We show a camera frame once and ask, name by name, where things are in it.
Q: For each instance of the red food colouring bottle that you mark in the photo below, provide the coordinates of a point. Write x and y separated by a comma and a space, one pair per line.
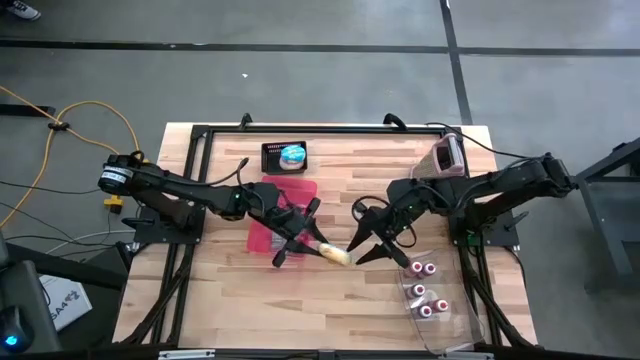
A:
428, 270

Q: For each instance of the black computer mouse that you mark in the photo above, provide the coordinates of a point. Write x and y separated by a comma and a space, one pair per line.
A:
15, 327

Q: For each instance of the person's shoe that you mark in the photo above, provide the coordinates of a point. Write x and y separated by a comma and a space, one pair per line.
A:
22, 10

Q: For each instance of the pink translucent plastic bin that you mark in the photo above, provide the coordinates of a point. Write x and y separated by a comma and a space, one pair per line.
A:
300, 187

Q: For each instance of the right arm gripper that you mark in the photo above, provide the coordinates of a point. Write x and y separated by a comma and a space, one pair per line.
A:
395, 225

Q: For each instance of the black side desk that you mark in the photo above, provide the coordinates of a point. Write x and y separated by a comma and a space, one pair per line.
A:
75, 269

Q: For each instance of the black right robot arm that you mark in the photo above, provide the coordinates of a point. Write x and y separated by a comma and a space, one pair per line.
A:
500, 185

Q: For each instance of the black metal side table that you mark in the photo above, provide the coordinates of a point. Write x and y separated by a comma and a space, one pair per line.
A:
607, 225

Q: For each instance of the blue frosted donut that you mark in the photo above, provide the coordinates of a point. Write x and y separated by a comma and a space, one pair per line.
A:
292, 154
337, 256

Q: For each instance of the black aluminium table frame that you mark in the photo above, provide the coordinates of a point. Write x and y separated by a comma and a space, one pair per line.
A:
350, 129

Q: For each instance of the black mesh basket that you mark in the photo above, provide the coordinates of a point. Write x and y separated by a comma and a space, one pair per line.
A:
270, 162

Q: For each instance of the silver metal bracket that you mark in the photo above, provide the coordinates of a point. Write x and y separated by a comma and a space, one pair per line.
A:
465, 356
186, 354

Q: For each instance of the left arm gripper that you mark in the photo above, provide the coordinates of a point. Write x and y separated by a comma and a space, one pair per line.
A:
290, 222

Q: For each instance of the clear plastic container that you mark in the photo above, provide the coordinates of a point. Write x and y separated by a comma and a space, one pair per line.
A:
450, 335

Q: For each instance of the white printed cardboard box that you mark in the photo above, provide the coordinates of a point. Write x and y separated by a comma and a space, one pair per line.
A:
67, 305

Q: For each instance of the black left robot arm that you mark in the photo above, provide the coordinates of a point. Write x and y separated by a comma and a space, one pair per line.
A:
175, 187

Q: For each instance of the yellow power plug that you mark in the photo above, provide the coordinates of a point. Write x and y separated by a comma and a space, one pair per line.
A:
114, 202

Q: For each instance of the black stand foot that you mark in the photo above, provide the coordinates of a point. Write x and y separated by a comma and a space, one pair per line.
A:
30, 110

